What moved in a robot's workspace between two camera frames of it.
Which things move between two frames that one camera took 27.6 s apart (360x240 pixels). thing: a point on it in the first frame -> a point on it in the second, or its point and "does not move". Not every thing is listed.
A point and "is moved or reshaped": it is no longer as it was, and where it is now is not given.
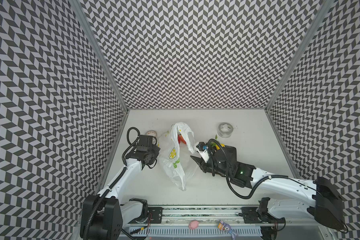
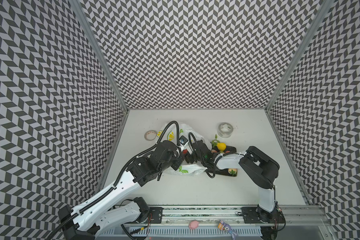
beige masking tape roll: [152, 133] does not move
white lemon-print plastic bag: [176, 149] is moved or reshaped
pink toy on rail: [193, 224] does not move
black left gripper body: [153, 152] -> [175, 163]
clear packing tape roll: [225, 129] does not move
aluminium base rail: [208, 216] does not move
